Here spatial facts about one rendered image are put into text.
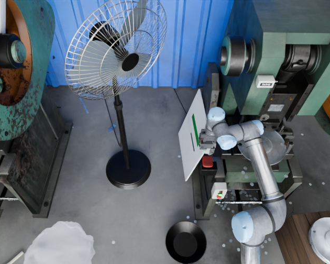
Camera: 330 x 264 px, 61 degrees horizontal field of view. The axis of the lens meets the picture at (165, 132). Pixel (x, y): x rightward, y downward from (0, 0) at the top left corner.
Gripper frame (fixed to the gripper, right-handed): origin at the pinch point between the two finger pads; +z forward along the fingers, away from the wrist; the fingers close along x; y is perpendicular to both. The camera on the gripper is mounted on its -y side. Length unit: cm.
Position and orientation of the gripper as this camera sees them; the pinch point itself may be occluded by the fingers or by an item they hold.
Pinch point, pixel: (209, 152)
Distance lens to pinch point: 159.1
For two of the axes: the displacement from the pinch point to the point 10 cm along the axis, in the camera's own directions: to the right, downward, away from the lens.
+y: -10.0, -0.1, -0.3
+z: -0.2, 5.9, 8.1
